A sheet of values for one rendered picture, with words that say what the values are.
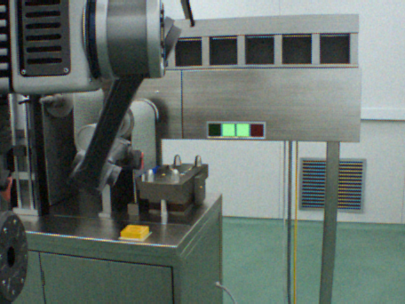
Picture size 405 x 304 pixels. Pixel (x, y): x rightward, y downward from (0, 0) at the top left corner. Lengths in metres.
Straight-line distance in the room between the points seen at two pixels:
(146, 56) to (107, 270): 1.02
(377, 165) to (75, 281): 3.24
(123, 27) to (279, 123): 1.31
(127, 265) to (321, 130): 0.93
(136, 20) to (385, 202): 3.91
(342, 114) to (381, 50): 2.42
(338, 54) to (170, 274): 1.11
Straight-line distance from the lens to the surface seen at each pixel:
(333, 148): 1.97
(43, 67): 0.56
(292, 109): 1.79
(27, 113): 1.69
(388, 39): 4.19
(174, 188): 1.54
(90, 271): 1.52
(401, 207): 4.36
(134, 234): 1.38
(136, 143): 1.64
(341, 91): 1.79
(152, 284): 1.43
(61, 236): 1.49
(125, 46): 0.56
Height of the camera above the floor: 1.38
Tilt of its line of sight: 9 degrees down
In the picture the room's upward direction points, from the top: 1 degrees counter-clockwise
